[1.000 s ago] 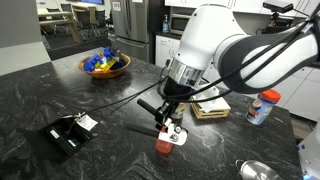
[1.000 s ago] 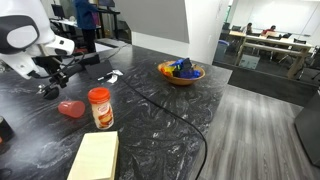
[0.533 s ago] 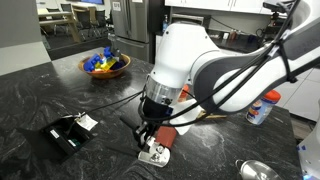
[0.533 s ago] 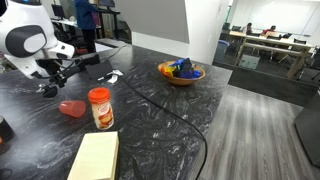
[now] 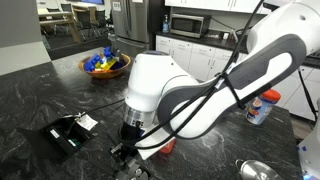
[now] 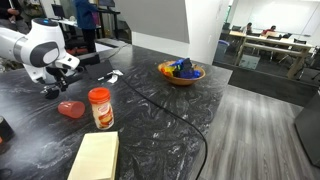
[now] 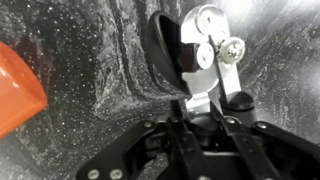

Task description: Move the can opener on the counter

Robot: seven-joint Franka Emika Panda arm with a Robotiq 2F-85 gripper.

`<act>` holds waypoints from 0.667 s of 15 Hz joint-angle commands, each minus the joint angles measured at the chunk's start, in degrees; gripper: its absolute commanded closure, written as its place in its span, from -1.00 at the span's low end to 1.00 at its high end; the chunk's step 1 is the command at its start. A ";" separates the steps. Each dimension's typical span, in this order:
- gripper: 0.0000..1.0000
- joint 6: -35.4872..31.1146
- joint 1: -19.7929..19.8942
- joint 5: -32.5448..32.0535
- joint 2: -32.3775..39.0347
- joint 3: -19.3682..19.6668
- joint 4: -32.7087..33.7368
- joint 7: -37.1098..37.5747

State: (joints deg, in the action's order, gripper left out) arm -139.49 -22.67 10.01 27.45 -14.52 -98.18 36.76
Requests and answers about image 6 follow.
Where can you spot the creamer bottle with orange lid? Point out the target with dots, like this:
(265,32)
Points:
(101,110)

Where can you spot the dark blue toy piece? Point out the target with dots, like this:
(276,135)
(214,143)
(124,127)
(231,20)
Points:
(195,74)

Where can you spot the black computer monitor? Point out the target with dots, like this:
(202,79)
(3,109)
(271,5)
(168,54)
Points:
(58,10)

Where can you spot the blue trash bin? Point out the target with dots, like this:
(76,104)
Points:
(221,50)

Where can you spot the seated person red shirt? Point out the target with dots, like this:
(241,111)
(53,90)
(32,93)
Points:
(269,30)

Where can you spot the black cabinet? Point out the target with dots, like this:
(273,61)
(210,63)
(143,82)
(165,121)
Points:
(308,128)

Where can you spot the person in dark clothes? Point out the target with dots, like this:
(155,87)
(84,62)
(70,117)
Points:
(11,15)

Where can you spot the black flat tablet device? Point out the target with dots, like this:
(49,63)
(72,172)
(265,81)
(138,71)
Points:
(99,70)

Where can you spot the orange plastic cup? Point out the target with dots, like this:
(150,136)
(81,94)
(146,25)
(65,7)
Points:
(71,109)

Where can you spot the translucent storage box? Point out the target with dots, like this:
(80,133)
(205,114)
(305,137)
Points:
(249,61)

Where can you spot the black box stand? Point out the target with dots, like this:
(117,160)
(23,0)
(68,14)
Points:
(90,59)

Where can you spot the black office chair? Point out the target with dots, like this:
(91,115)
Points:
(299,41)

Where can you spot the black standing desk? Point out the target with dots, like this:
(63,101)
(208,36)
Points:
(110,16)

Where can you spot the black can opener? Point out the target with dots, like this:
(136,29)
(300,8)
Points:
(50,92)

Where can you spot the standing person in blue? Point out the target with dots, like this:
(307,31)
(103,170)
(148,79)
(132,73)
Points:
(86,20)

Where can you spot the light blue toy piece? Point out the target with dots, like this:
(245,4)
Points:
(177,62)

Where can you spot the pale yellow wooden block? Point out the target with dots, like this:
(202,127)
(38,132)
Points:
(96,156)

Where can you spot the long wooden meeting table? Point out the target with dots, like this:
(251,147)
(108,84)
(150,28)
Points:
(270,48)

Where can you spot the orange toy piece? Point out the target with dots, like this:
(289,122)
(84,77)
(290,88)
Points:
(163,70)

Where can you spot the yellow toy piece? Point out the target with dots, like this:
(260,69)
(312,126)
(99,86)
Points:
(169,70)

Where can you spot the white paper scrap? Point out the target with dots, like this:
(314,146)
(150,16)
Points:
(113,78)

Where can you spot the black toy block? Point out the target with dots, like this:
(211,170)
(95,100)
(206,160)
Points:
(185,66)

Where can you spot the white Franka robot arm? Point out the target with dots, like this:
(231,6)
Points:
(36,50)

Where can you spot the seated person dark hair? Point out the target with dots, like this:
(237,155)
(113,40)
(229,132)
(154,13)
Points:
(248,28)

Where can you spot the dark floor mat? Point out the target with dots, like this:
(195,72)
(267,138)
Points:
(266,86)

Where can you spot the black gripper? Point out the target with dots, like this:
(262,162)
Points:
(65,75)

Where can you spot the brown wooden bowl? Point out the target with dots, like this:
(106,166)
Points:
(181,81)

